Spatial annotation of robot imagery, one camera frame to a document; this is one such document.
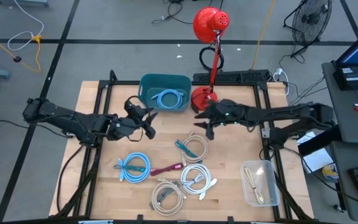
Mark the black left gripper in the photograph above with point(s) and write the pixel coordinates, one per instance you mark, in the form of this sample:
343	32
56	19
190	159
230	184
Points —
123	126

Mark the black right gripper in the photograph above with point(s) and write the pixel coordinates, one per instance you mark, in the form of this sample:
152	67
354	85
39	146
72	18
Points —
228	115

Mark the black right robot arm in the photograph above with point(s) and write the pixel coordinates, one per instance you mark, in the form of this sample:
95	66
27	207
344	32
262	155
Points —
284	113

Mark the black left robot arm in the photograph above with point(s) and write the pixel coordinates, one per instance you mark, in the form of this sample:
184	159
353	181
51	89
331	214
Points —
67	119

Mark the teal plastic bin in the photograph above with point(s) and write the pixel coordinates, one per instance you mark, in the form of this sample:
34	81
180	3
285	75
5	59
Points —
148	84

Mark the black perforated power strip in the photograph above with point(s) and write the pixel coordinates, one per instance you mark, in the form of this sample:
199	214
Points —
244	76

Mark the clear plastic container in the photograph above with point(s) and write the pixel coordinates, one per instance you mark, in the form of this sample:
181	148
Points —
269	174

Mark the red desk lamp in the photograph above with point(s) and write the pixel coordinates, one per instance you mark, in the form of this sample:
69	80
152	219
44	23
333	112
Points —
210	23

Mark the white paper sheet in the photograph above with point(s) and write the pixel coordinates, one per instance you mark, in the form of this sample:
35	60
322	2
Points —
319	160

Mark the yellow and blue roll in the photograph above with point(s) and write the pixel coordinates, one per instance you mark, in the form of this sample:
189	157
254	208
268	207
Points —
330	171

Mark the black floor fan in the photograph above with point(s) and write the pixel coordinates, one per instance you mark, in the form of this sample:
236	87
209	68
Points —
311	18

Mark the grey desk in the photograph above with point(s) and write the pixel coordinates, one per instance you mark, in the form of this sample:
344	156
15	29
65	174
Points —
353	124
343	186

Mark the black mini computer box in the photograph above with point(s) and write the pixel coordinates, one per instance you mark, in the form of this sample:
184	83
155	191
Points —
350	77

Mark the black floor puck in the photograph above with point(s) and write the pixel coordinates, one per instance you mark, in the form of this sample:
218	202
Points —
17	59

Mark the black aluminium table frame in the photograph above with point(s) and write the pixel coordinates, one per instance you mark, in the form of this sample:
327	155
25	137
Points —
120	82

